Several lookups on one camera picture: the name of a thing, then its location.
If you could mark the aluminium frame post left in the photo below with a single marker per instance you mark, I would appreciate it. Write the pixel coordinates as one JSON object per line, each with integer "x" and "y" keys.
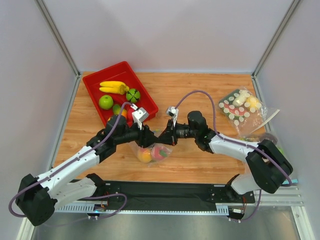
{"x": 57, "y": 35}

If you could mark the red fake apple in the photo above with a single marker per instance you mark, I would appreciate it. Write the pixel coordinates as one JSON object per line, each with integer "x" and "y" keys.
{"x": 130, "y": 111}

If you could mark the fake mango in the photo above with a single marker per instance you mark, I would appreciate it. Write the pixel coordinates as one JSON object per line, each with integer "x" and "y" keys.
{"x": 116, "y": 110}

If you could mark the clear zip top bag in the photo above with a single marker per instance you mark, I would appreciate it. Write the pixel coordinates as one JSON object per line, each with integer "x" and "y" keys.
{"x": 134, "y": 147}

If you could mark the aluminium frame post right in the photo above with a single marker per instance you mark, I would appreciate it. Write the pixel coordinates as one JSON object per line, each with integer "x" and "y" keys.
{"x": 294, "y": 4}

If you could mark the aluminium frame post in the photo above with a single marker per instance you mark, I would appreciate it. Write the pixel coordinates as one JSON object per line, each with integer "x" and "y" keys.
{"x": 294, "y": 4}
{"x": 57, "y": 35}

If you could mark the small green fake watermelon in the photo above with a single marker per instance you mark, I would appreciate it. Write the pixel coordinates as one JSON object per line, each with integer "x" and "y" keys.
{"x": 133, "y": 95}

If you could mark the polka dot plastic bag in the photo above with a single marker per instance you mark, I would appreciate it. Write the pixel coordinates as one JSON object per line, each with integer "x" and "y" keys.
{"x": 254, "y": 120}

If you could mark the yellow fake lemon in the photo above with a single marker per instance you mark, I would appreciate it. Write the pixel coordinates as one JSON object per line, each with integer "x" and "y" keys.
{"x": 252, "y": 102}

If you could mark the yellow fake banana bunch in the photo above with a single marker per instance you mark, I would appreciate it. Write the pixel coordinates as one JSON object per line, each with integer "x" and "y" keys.
{"x": 114, "y": 87}

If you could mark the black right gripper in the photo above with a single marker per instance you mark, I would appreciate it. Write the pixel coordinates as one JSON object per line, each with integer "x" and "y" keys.
{"x": 171, "y": 133}

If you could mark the red plastic bin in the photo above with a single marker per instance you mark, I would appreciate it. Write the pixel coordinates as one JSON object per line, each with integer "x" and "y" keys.
{"x": 120, "y": 72}

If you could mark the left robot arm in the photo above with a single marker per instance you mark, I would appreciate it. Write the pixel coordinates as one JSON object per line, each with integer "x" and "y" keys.
{"x": 39, "y": 196}

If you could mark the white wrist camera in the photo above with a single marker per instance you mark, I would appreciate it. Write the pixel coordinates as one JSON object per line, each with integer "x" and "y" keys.
{"x": 139, "y": 116}
{"x": 173, "y": 113}

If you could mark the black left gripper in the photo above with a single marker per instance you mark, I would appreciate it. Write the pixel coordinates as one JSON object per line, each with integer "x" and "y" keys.
{"x": 143, "y": 136}

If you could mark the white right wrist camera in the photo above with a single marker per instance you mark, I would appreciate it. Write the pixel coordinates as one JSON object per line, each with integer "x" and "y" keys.
{"x": 173, "y": 113}

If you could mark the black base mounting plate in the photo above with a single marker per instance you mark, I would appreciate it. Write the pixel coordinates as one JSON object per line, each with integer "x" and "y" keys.
{"x": 178, "y": 196}

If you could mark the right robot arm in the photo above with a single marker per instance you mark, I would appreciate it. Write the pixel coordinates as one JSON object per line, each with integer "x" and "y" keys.
{"x": 268, "y": 167}

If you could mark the green fake apple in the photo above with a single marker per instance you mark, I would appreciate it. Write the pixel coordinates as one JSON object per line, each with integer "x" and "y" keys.
{"x": 106, "y": 102}

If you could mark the white cable duct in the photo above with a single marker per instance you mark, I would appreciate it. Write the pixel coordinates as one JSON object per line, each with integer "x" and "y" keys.
{"x": 89, "y": 207}

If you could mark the white fake food piece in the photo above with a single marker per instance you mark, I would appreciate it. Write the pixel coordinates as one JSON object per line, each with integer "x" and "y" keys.
{"x": 240, "y": 100}

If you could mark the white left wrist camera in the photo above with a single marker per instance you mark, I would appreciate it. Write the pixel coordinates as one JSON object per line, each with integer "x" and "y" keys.
{"x": 139, "y": 116}

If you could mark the fake peach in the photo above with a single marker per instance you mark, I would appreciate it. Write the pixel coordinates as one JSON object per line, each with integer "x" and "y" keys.
{"x": 144, "y": 155}

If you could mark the fake watermelon slice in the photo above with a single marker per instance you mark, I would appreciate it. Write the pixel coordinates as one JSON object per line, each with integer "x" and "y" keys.
{"x": 234, "y": 113}

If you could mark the pink fake fruit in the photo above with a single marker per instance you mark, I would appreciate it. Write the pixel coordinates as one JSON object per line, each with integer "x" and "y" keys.
{"x": 159, "y": 153}

